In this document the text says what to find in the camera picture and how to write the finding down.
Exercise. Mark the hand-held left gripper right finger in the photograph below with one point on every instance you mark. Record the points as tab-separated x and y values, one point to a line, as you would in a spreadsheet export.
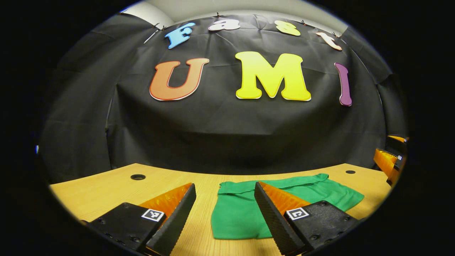
273	220

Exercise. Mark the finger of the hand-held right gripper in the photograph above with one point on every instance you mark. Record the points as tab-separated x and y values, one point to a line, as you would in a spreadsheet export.
385	161
396	144

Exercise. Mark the green T-shirt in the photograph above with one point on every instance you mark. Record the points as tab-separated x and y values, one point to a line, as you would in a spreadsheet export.
238	209

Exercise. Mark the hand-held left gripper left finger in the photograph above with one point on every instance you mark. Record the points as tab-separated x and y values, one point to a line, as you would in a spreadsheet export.
177	222

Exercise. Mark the black backdrop cloth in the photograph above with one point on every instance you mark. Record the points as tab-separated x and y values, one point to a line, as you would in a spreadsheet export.
231	135

